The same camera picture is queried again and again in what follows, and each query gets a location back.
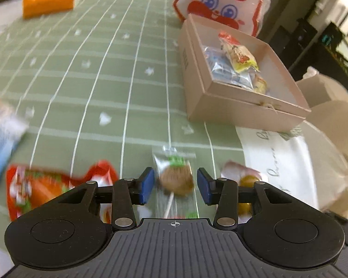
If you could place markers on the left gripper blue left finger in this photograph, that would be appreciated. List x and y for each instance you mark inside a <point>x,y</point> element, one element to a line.
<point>129,192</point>

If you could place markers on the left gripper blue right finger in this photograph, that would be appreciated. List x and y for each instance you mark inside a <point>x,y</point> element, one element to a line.
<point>210,190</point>

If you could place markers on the green olives purple pack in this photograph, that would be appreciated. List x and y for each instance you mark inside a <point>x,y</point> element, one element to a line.
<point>235,176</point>

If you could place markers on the brown lollipop clear wrapper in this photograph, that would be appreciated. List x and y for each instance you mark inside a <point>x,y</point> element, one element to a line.
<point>175,185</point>

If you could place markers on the clear blue tile snack pack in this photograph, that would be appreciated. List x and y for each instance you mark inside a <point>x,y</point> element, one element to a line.
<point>222,71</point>

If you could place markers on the small red yellow snack pack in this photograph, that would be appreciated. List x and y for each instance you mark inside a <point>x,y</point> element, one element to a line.
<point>241,59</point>

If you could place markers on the large red snack bag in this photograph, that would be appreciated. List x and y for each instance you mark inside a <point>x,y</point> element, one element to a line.
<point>30,187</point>

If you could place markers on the pink open gift box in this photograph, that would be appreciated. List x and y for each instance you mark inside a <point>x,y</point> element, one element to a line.
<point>281,109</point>

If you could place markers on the green grid tablecloth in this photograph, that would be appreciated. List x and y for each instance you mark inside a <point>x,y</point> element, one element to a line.
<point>105,82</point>

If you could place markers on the pastry snack in box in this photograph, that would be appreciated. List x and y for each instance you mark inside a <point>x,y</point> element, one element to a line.
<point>259,84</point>

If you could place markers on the cream covered chair right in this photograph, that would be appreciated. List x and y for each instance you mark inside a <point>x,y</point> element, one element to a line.
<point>326,133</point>

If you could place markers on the blue white snack bag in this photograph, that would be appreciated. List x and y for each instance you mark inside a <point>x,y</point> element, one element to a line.
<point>12,129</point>

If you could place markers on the red white bunny bag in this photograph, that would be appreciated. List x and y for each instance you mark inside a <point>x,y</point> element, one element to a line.
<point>244,15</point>

